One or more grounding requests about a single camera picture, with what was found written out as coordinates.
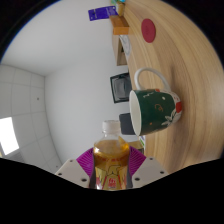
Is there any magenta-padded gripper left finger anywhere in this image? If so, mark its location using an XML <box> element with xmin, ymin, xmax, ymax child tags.
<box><xmin>54</xmin><ymin>148</ymin><xmax>96</xmax><ymax>188</ymax></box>

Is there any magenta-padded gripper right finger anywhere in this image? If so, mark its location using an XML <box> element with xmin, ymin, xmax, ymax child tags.
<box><xmin>128</xmin><ymin>145</ymin><xmax>169</xmax><ymax>189</ymax></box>

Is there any orange-label tea bottle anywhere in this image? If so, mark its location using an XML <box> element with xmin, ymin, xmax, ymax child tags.
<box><xmin>92</xmin><ymin>120</ymin><xmax>131</xmax><ymax>192</ymax></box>

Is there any white and green pamphlet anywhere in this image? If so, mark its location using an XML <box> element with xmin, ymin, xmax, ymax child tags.
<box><xmin>139</xmin><ymin>134</ymin><xmax>147</xmax><ymax>150</ymax></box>

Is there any green and white mug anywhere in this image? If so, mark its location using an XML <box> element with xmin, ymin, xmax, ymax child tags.
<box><xmin>128</xmin><ymin>67</ymin><xmax>183</xmax><ymax>137</ymax></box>

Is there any large square ceiling light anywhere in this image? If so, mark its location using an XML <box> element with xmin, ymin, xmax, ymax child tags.
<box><xmin>0</xmin><ymin>116</ymin><xmax>20</xmax><ymax>156</ymax></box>

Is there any black mesh office chair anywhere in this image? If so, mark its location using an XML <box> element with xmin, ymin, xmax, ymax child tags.
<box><xmin>109</xmin><ymin>72</ymin><xmax>133</xmax><ymax>104</ymax></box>

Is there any white paper sheet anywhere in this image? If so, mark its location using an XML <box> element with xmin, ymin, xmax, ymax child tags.
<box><xmin>119</xmin><ymin>34</ymin><xmax>132</xmax><ymax>63</ymax></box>

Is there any flat round red coaster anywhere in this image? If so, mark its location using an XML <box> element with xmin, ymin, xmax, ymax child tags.
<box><xmin>140</xmin><ymin>18</ymin><xmax>157</xmax><ymax>44</ymax></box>

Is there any tan wooden box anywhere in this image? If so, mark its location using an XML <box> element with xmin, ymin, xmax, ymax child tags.
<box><xmin>110</xmin><ymin>14</ymin><xmax>130</xmax><ymax>36</ymax></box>

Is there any purple standing pouch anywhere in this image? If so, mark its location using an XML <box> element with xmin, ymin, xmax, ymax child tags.
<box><xmin>88</xmin><ymin>5</ymin><xmax>119</xmax><ymax>22</ymax></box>

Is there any small tan labelled box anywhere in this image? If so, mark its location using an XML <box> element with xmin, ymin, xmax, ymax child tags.
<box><xmin>115</xmin><ymin>2</ymin><xmax>126</xmax><ymax>17</ymax></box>

